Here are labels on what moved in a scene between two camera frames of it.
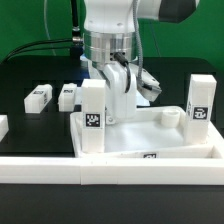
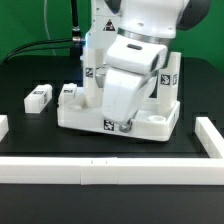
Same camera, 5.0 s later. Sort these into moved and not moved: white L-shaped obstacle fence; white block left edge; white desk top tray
Moved: white desk top tray
Not moved: white L-shaped obstacle fence; white block left edge
